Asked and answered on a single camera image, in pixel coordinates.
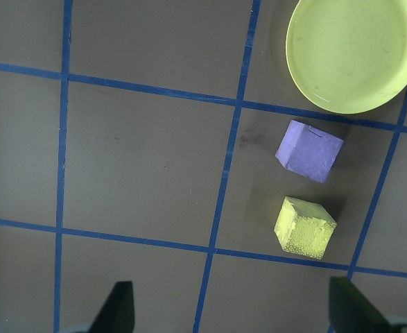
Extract yellow plate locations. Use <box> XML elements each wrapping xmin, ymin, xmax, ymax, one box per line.
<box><xmin>285</xmin><ymin>0</ymin><xmax>407</xmax><ymax>114</ymax></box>

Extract yellow block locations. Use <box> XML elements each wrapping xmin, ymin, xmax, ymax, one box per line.
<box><xmin>273</xmin><ymin>196</ymin><xmax>338</xmax><ymax>261</ymax></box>

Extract purple block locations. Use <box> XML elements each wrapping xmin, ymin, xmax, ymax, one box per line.
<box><xmin>275</xmin><ymin>119</ymin><xmax>345</xmax><ymax>184</ymax></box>

